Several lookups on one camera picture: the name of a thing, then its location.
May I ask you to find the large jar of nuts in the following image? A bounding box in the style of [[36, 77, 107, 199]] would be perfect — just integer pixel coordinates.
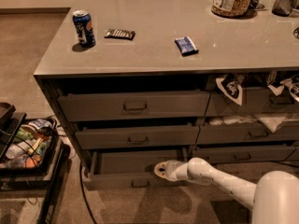
[[211, 0, 250, 18]]

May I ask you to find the black white chip bag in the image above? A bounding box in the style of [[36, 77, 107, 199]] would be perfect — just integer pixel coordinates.
[[268, 75, 299, 102], [216, 74, 243, 105]]

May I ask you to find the black cart with trays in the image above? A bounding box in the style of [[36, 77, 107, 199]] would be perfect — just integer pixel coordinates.
[[0, 102, 70, 224]]

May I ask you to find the black floor cable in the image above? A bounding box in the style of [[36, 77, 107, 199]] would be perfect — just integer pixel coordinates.
[[78, 161, 98, 224]]

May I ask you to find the white blue packet in tray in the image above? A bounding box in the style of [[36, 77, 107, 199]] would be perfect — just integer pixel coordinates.
[[21, 119, 53, 135]]

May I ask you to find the dark wire object on counter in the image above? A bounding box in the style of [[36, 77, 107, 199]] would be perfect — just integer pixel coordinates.
[[293, 27, 299, 39]]

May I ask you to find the grey drawer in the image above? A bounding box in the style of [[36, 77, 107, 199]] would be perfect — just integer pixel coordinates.
[[84, 147, 187, 190], [206, 87, 299, 117], [76, 125, 199, 149], [58, 90, 210, 121], [197, 122, 299, 145], [191, 144, 295, 164]]

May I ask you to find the orange snack in tray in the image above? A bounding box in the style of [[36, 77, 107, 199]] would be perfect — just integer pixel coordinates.
[[24, 155, 41, 168]]

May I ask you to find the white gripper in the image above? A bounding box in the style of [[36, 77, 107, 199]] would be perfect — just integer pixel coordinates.
[[154, 161, 189, 182]]

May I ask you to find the blue Pepsi soda can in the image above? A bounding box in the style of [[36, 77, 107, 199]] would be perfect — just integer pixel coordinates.
[[72, 10, 95, 48]]

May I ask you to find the white plastic bag in drawer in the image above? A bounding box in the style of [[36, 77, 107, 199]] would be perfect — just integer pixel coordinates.
[[207, 113, 289, 133]]

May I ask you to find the blue snack packet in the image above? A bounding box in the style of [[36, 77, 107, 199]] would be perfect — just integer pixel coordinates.
[[175, 36, 199, 56]]

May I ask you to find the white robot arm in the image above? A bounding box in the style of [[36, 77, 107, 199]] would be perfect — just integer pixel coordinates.
[[154, 158, 299, 224]]

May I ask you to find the grey drawer cabinet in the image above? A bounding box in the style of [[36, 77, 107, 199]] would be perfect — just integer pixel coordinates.
[[33, 0, 299, 172]]

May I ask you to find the dark metallic kettle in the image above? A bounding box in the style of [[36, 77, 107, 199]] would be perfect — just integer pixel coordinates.
[[272, 0, 298, 17]]

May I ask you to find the dark striped snack bar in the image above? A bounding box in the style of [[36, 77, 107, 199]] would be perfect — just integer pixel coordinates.
[[105, 29, 135, 40]]

